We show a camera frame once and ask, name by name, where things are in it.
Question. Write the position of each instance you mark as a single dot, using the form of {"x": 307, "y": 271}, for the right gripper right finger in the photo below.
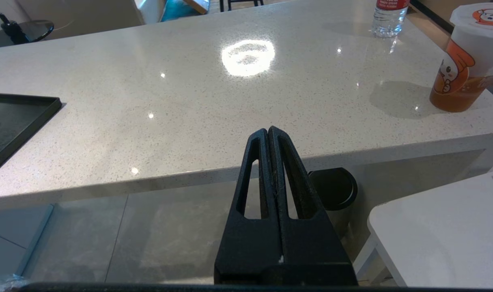
{"x": 311, "y": 243}

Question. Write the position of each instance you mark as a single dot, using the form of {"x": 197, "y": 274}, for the black chair frame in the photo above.
{"x": 240, "y": 4}

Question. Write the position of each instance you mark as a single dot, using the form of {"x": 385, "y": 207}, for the clear plastic water bottle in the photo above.
{"x": 388, "y": 18}

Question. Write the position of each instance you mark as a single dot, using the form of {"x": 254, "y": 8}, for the black round trash bin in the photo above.
{"x": 334, "y": 187}

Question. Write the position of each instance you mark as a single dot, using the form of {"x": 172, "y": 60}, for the black round stool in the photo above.
{"x": 21, "y": 30}

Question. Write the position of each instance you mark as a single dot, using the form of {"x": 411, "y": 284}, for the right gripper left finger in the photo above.
{"x": 247, "y": 244}

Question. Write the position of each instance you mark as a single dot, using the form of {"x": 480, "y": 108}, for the black serving tray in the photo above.
{"x": 7, "y": 125}

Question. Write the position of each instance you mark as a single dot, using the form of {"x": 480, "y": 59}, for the printed plastic drink cup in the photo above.
{"x": 469, "y": 56}

